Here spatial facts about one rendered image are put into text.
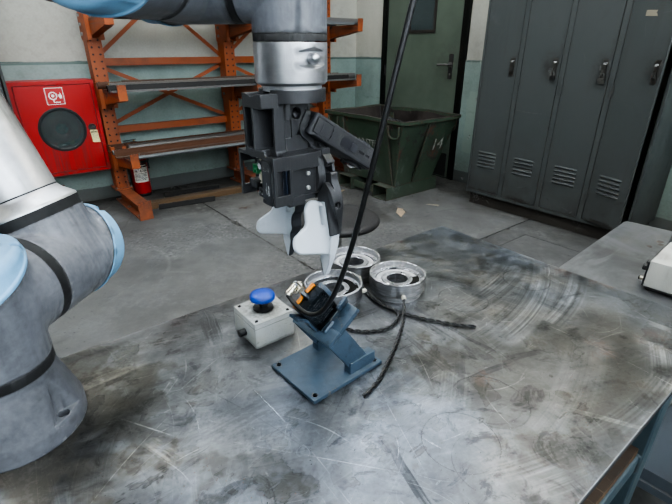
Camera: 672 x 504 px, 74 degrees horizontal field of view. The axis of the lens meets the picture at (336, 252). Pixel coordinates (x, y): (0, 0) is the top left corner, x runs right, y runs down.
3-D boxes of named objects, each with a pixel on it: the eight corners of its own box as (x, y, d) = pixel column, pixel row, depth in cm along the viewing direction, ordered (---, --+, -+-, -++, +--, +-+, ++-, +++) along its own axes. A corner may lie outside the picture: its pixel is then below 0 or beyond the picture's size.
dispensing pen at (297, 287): (363, 336, 67) (311, 274, 56) (346, 358, 66) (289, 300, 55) (353, 329, 69) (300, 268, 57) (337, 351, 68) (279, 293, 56)
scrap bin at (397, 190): (323, 181, 450) (322, 108, 421) (377, 169, 492) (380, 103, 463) (398, 208, 375) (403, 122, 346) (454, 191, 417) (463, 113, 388)
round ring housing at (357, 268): (325, 264, 97) (325, 247, 95) (372, 261, 98) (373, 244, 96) (332, 288, 87) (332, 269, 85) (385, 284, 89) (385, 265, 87)
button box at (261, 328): (272, 315, 78) (270, 290, 76) (294, 333, 73) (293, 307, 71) (229, 331, 74) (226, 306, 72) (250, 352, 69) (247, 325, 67)
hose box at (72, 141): (43, 217, 355) (5, 82, 313) (39, 209, 372) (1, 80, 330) (159, 195, 406) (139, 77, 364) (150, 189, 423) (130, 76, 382)
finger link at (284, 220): (248, 251, 58) (253, 190, 53) (285, 239, 62) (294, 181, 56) (260, 265, 57) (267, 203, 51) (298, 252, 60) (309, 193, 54)
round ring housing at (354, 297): (306, 318, 77) (305, 298, 76) (303, 289, 87) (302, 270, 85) (366, 315, 78) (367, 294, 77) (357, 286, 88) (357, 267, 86)
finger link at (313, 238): (293, 286, 52) (276, 207, 50) (332, 271, 55) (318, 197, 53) (308, 289, 49) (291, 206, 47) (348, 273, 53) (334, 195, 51)
